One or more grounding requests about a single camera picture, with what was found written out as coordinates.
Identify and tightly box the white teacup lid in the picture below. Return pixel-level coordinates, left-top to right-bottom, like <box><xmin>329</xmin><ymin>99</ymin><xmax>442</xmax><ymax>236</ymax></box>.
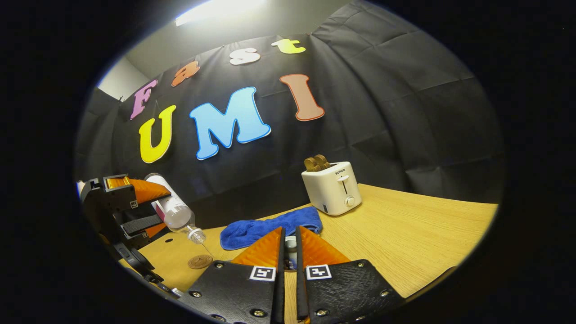
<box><xmin>285</xmin><ymin>235</ymin><xmax>298</xmax><ymax>271</ymax></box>

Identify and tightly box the blue towel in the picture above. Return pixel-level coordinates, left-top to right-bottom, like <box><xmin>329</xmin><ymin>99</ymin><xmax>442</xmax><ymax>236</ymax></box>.
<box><xmin>220</xmin><ymin>206</ymin><xmax>324</xmax><ymax>251</ymax></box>

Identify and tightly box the black backdrop cloth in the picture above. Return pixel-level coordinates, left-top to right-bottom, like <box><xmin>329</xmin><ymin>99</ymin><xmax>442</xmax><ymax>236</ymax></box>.
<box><xmin>74</xmin><ymin>0</ymin><xmax>505</xmax><ymax>231</ymax></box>

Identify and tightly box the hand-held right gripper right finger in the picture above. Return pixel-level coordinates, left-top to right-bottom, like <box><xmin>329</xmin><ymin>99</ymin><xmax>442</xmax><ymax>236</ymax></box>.
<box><xmin>295</xmin><ymin>225</ymin><xmax>406</xmax><ymax>324</ymax></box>

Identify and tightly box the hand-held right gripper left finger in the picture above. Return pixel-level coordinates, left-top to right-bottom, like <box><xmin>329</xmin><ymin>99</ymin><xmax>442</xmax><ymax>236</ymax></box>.
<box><xmin>179</xmin><ymin>226</ymin><xmax>287</xmax><ymax>324</ymax></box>

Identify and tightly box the clear plastic water bottle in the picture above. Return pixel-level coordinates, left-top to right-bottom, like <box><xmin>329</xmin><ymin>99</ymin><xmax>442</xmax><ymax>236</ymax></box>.
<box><xmin>144</xmin><ymin>173</ymin><xmax>207</xmax><ymax>245</ymax></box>

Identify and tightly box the brown toast slice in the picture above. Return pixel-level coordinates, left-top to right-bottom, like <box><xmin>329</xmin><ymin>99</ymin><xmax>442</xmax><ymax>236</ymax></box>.
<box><xmin>304</xmin><ymin>154</ymin><xmax>332</xmax><ymax>172</ymax></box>

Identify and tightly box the white toaster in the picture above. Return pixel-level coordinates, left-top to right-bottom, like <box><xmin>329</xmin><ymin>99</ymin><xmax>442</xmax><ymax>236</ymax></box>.
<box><xmin>301</xmin><ymin>162</ymin><xmax>363</xmax><ymax>217</ymax></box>

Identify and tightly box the round wooden coaster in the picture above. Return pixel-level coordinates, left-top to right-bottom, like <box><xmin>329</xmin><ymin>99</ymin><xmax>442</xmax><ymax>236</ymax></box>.
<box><xmin>188</xmin><ymin>255</ymin><xmax>214</xmax><ymax>270</ymax></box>

